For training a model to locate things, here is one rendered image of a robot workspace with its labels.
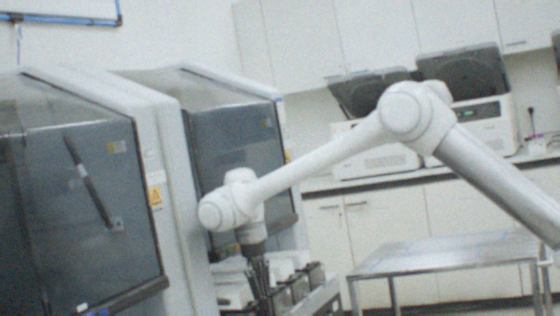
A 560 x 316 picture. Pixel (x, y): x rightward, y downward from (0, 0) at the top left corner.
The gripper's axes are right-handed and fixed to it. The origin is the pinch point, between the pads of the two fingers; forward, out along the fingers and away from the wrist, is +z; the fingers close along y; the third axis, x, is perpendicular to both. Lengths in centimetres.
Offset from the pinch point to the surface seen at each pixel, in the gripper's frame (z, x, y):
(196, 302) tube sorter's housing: -8.2, -10.8, 18.6
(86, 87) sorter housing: -71, -24, 32
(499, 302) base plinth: 76, 32, -234
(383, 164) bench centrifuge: -17, -26, -230
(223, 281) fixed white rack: -6.7, -18.5, -10.6
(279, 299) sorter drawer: 0.9, -1.5, -13.0
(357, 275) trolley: -1.8, 20.8, -24.4
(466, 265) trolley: -1, 55, -25
